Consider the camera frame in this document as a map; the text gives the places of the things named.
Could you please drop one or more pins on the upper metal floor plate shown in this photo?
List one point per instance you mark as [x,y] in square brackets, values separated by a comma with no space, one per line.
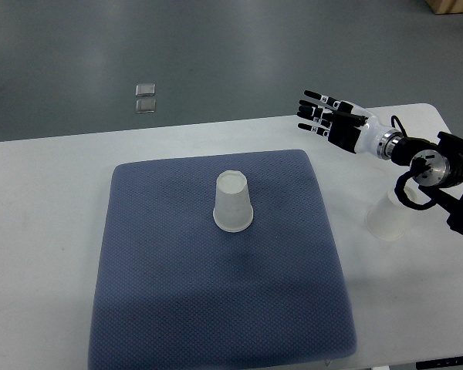
[145,89]

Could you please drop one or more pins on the metal floor plate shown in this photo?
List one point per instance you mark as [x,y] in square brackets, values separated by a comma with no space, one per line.
[146,105]
[145,89]

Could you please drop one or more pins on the white paper cup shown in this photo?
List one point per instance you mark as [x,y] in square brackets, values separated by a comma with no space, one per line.
[388,218]
[233,211]

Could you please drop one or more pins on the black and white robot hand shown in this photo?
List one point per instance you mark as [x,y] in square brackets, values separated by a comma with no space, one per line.
[344,124]

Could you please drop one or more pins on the lower metal floor plate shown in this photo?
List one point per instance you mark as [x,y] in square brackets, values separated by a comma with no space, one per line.
[146,105]

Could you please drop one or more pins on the blue textured mat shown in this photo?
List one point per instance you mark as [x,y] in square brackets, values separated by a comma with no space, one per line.
[174,291]

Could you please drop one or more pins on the brown wooden furniture corner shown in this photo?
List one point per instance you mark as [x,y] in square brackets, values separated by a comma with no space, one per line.
[446,7]

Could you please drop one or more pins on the black control panel strip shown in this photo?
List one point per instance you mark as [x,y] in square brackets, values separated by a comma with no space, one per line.
[440,363]

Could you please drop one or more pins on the white paper cup on mat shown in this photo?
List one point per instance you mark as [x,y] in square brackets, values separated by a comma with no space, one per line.
[233,211]

